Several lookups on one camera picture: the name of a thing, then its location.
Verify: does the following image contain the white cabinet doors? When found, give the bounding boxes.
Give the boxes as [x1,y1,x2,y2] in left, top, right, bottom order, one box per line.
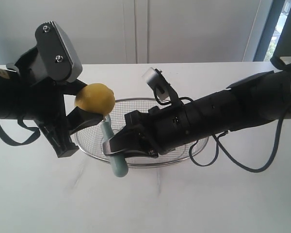
[0,0,271,65]

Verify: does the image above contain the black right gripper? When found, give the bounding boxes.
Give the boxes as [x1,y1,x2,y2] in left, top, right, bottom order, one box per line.
[103,102,199,158]

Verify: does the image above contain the teal handled peeler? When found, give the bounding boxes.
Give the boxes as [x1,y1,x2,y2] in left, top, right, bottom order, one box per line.
[100,114,129,178]

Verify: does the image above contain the yellow lemon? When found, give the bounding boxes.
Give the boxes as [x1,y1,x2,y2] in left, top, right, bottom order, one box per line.
[74,83,115,117]

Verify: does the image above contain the oval steel mesh basket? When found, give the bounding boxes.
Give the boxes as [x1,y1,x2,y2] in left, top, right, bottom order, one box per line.
[75,98,209,168]

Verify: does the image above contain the black right camera cable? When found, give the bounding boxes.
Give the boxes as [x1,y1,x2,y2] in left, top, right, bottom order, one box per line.
[154,88,291,173]

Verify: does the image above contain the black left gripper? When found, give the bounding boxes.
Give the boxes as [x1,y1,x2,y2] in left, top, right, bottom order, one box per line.
[7,47,104,158]

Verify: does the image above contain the black left camera cable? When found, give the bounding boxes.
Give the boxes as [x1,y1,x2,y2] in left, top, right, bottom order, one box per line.
[0,114,41,147]

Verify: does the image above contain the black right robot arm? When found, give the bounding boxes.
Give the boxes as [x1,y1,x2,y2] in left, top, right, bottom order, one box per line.
[103,58,291,157]

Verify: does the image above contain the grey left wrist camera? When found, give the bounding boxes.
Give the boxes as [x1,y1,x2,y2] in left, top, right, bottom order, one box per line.
[34,21,82,83]

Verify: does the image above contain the black camera cable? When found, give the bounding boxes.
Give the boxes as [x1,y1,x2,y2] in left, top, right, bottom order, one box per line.
[0,114,41,147]
[154,88,291,173]

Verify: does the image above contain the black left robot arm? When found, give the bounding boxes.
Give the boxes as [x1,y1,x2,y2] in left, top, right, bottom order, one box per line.
[0,47,103,158]

